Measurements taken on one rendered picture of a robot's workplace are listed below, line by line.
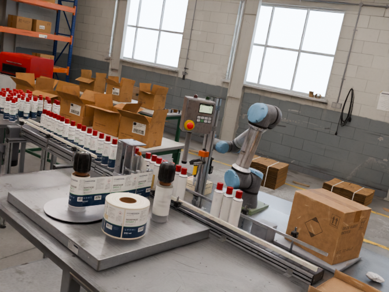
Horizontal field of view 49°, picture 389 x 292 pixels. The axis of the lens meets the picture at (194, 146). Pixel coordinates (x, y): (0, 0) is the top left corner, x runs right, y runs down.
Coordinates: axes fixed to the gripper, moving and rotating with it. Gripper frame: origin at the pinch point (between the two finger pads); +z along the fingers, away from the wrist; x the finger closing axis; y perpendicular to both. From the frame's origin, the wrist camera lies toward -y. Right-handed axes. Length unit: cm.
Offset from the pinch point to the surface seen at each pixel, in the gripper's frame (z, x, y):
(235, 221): -6, -49, 54
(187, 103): -56, -41, 7
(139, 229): -5, -97, 31
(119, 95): 7, 268, -328
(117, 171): -6, -50, -28
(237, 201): -16, -50, 53
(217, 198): -13, -47, 41
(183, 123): -45, -41, 7
